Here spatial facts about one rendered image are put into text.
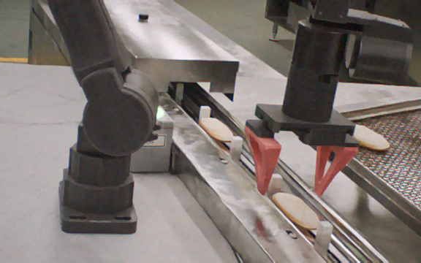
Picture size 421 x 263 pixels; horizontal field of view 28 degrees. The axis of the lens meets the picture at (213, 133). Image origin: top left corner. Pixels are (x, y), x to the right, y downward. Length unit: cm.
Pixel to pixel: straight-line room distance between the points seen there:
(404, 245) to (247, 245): 23
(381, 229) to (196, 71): 47
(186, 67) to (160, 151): 28
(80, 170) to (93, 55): 14
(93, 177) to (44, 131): 32
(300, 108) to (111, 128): 21
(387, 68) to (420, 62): 350
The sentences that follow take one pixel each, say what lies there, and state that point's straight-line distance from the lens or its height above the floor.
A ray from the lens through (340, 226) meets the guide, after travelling 97.
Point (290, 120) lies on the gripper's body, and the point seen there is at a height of 97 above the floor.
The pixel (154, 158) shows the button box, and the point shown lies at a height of 84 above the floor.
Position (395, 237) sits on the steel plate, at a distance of 107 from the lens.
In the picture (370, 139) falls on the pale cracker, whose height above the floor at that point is 91.
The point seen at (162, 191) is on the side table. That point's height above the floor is 82.
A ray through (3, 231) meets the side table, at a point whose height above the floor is 82.
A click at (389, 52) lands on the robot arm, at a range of 93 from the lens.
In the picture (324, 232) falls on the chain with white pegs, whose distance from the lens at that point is 94.
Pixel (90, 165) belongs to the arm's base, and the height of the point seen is 89.
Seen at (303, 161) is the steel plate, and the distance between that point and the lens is 127.
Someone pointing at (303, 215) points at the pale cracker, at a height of 86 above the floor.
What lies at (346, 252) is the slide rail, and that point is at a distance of 93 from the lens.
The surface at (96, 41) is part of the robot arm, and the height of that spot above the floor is 103.
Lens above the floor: 124
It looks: 18 degrees down
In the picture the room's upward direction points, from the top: 7 degrees clockwise
